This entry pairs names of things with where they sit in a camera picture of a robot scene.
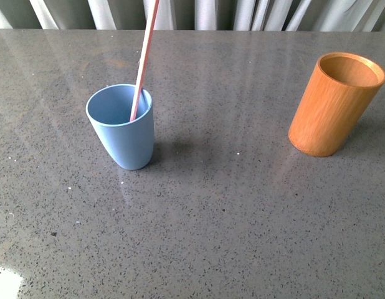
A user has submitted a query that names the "orange bamboo chopstick holder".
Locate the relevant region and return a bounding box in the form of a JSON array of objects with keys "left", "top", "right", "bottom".
[{"left": 288, "top": 52, "right": 385, "bottom": 157}]

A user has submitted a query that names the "grey pleated curtain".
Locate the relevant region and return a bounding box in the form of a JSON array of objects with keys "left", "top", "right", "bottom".
[{"left": 0, "top": 0, "right": 385, "bottom": 32}]

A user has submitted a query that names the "blue plastic cup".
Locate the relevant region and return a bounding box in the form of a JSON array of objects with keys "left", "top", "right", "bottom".
[{"left": 86, "top": 84, "right": 154, "bottom": 170}]

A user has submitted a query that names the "pink chopstick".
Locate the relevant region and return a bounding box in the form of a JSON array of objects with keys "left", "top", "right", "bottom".
[{"left": 130, "top": 0, "right": 159, "bottom": 121}]

